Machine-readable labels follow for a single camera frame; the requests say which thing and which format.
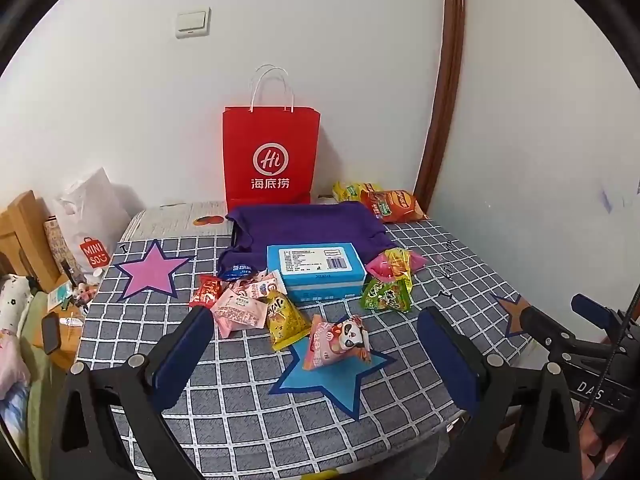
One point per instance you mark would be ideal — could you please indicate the orange chips bag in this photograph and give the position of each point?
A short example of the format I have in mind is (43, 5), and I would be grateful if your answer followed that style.
(393, 206)

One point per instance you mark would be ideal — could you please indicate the brown star sticker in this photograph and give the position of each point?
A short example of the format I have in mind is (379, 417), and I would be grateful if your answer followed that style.
(513, 309)

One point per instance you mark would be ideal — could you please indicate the black phone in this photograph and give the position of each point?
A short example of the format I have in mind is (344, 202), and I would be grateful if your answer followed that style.
(50, 333)

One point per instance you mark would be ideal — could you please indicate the pink yellow snack bag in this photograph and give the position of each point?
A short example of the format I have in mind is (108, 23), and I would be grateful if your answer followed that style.
(395, 264)

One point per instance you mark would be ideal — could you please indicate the pale pink snack packet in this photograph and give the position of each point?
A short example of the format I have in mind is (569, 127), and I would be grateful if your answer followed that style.
(234, 312)

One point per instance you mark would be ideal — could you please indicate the yellow chips bag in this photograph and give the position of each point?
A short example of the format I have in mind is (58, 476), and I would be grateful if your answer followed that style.
(351, 191)

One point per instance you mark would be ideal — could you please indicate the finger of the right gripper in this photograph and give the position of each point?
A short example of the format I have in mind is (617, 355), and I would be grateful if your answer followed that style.
(542, 328)
(593, 312)

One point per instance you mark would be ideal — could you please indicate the pink star sticker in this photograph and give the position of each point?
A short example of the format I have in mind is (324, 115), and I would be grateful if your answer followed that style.
(154, 271)

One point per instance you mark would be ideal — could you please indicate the yellow triangular snack bag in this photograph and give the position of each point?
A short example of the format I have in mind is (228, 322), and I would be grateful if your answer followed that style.
(286, 324)

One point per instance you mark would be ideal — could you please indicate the white wall switch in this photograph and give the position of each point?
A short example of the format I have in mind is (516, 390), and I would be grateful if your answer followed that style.
(193, 23)

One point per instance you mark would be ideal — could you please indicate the grey checked tablecloth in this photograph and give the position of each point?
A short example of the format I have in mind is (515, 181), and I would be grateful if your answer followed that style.
(251, 412)

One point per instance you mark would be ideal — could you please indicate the blue star sticker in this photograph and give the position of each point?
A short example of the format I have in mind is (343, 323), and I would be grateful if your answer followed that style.
(339, 382)

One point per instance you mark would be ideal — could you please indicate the wooden shelf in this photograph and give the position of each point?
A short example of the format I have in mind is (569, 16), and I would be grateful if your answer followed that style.
(25, 250)

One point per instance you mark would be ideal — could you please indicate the green triangular snack bag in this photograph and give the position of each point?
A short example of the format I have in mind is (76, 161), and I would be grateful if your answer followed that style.
(382, 296)

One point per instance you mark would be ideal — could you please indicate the blue snack packet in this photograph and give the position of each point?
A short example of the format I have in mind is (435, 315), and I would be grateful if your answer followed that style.
(237, 272)

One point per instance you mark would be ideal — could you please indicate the red Haidilao paper bag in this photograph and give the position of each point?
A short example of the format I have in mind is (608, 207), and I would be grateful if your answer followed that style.
(269, 152)

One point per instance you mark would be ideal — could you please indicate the white Miniso plastic bag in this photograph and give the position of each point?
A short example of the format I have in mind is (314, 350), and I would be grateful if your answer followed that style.
(92, 220)

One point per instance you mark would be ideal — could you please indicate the panda print snack packet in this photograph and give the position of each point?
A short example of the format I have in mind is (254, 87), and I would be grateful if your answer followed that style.
(333, 342)

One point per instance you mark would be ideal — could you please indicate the brown wooden door frame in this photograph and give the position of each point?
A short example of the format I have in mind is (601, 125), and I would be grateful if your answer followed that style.
(445, 97)

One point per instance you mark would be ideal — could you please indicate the red snack packet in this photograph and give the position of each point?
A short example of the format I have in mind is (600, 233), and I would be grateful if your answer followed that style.
(209, 290)

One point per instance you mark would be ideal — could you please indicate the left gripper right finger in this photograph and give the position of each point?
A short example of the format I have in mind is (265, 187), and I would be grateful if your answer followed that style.
(522, 423)

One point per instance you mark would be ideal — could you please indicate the pink peach snack packet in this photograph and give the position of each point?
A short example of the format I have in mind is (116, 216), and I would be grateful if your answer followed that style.
(260, 285)

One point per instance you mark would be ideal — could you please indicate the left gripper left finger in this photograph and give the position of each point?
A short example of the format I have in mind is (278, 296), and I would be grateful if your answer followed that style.
(86, 443)

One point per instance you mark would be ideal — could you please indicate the blue tissue pack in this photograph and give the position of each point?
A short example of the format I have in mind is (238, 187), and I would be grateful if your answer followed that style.
(317, 272)

